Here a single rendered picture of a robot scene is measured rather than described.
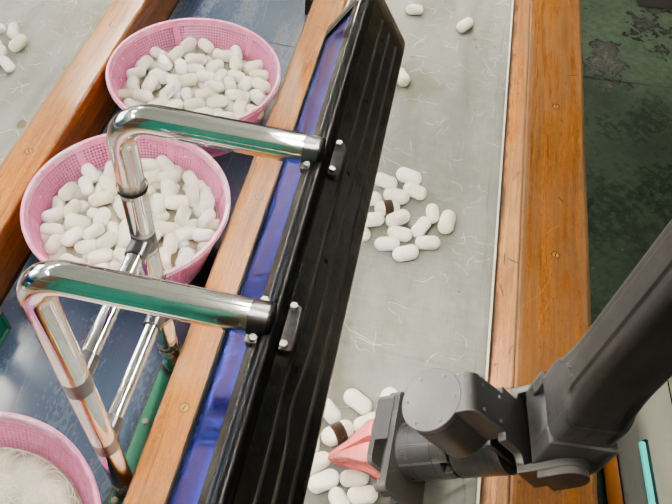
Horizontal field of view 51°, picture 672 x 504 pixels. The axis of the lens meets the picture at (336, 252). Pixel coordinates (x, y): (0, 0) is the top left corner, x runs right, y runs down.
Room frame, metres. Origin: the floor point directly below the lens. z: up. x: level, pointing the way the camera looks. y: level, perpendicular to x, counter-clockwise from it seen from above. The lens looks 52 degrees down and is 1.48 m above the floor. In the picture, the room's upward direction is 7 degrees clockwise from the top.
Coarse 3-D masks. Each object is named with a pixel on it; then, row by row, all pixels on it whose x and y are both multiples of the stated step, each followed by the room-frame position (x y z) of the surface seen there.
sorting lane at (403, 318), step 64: (448, 0) 1.19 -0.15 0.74; (512, 0) 1.21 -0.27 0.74; (448, 64) 1.00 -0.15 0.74; (448, 128) 0.84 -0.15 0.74; (448, 192) 0.71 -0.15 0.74; (384, 256) 0.58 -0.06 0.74; (448, 256) 0.59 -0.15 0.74; (384, 320) 0.48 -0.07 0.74; (448, 320) 0.49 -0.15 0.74; (384, 384) 0.39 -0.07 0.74; (320, 448) 0.30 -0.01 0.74
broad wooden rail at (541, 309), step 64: (576, 0) 1.20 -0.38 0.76; (512, 64) 1.02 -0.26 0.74; (576, 64) 1.01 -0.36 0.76; (512, 128) 0.85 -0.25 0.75; (576, 128) 0.85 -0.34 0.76; (512, 192) 0.71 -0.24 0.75; (576, 192) 0.71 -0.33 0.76; (512, 256) 0.59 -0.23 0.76; (576, 256) 0.60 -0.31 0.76; (512, 320) 0.49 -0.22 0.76; (576, 320) 0.49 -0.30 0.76; (512, 384) 0.40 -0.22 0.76
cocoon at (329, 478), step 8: (320, 472) 0.27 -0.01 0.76; (328, 472) 0.27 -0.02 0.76; (336, 472) 0.27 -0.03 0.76; (312, 480) 0.26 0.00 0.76; (320, 480) 0.26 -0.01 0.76; (328, 480) 0.26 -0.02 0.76; (336, 480) 0.26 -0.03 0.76; (312, 488) 0.25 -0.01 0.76; (320, 488) 0.25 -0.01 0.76; (328, 488) 0.26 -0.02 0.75
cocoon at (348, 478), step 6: (342, 474) 0.27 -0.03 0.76; (348, 474) 0.27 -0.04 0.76; (354, 474) 0.27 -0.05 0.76; (360, 474) 0.27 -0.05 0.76; (366, 474) 0.27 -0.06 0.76; (342, 480) 0.27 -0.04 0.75; (348, 480) 0.27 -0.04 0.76; (354, 480) 0.27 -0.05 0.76; (360, 480) 0.27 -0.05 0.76; (366, 480) 0.27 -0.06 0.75; (348, 486) 0.26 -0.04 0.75
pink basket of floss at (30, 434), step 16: (0, 416) 0.28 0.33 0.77; (16, 416) 0.29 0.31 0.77; (0, 432) 0.28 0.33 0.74; (16, 432) 0.28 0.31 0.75; (32, 432) 0.28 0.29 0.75; (48, 432) 0.27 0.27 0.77; (32, 448) 0.27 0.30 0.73; (48, 448) 0.27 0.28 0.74; (64, 448) 0.26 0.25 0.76; (64, 464) 0.25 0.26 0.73; (80, 464) 0.25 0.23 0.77; (80, 480) 0.24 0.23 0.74; (80, 496) 0.23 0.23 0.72; (96, 496) 0.21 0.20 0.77
